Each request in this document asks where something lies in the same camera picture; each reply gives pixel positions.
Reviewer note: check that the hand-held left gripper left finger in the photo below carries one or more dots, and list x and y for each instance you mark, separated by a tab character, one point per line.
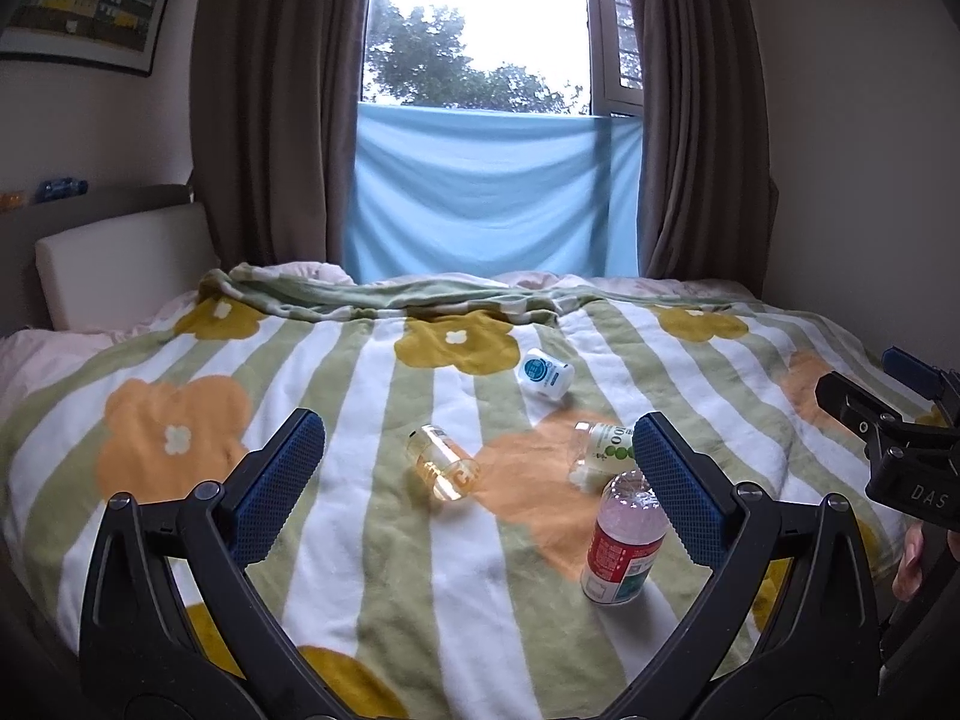
279	481

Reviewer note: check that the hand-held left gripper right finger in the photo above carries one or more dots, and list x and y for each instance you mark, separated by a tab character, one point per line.
675	493

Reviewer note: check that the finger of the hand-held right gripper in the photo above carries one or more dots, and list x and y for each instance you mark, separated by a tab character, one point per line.
912	372
851	399

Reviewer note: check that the person's right hand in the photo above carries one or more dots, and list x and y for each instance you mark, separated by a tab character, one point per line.
910	564

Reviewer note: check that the clear bottle with red label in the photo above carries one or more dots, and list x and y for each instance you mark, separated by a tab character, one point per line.
624	544

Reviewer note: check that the clear bottle with green label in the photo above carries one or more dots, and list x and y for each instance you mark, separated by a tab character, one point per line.
600	454

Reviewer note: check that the white jar with blue label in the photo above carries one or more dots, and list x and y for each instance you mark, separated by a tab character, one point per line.
545	376

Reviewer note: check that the striped floral blanket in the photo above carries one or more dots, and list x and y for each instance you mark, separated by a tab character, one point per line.
420	600

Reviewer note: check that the white headboard cushion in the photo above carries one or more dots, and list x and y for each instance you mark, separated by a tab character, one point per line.
120	262

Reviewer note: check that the brown curtain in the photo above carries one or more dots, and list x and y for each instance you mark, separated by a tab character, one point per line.
701	112
277	105

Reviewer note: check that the grey headboard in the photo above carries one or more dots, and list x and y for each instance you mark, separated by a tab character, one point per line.
19	262

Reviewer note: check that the light blue cloth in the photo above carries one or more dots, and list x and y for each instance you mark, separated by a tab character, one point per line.
487	195

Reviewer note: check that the blue toy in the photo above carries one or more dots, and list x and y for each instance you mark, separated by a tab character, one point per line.
61	188

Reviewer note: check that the orange toy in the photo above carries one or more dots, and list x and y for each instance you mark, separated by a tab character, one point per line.
10	199

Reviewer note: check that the open window frame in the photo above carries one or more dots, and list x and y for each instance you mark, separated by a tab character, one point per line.
613	22

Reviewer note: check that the framed wall picture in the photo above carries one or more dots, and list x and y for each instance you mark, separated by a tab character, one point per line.
82	4

